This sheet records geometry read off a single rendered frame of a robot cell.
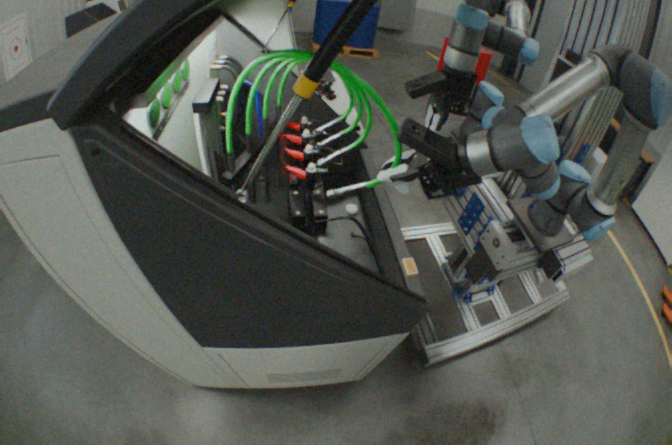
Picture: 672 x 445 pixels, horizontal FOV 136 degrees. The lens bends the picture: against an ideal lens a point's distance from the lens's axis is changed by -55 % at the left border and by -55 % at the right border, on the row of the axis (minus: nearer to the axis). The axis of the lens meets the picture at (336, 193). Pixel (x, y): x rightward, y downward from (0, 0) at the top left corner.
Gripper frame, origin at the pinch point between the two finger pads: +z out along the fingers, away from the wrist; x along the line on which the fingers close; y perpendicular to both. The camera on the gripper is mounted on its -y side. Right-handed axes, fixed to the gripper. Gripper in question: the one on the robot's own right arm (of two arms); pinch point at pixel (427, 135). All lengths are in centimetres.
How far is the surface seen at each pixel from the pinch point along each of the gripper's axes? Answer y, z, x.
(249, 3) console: -48, -25, 35
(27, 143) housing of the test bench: -70, -23, -35
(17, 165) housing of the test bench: -75, -20, -35
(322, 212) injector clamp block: -25.6, 22.8, -4.2
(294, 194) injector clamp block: -32.7, 23.1, 3.2
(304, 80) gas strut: -36, -26, -33
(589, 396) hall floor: 161, 121, -114
